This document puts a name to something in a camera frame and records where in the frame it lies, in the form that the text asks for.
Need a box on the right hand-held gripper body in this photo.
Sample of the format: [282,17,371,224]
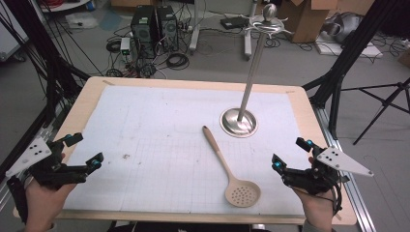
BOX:
[279,145,375,196]

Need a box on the black wrist strap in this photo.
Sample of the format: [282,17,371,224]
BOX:
[7,176,29,225]

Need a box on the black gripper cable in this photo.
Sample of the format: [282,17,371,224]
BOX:
[331,179,343,218]

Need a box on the white cabinet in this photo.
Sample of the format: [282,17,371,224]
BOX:
[0,0,31,62]

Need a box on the large cardboard box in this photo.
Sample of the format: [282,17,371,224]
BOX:
[278,0,340,44]

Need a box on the person's left hand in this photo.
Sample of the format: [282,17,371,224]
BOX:
[24,153,78,230]

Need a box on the black frame post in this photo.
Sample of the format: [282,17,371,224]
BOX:
[0,0,92,125]
[302,0,402,140]

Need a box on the metal utensil stand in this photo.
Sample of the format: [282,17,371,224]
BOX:
[220,3,293,139]

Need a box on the small white green device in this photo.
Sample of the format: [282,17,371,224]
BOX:
[119,37,132,56]

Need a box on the black computer tower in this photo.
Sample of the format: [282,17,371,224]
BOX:
[156,5,180,52]
[130,5,159,60]

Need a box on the flat white board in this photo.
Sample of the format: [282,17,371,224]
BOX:
[314,40,384,59]

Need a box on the person's right hand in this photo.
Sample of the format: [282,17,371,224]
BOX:
[291,157,337,225]

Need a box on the person's dark clothing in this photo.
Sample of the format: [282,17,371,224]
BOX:
[107,221,269,232]

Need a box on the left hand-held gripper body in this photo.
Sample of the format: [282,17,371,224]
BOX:
[5,137,88,189]

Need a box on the white grid paper mat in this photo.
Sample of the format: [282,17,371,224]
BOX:
[63,85,310,217]

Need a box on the flat black box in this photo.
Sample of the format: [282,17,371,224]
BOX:
[220,16,250,31]

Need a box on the beige slotted spoon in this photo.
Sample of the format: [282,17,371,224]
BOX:
[201,125,261,208]

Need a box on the grey rounded appliance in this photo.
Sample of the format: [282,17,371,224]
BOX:
[323,12,364,44]

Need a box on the coiled black cable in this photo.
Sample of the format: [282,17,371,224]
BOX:
[105,38,122,54]
[165,52,190,71]

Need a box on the white stand leg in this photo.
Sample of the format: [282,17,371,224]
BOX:
[243,0,259,61]
[189,0,201,54]

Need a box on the black tripod stand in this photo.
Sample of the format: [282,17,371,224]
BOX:
[340,76,410,146]

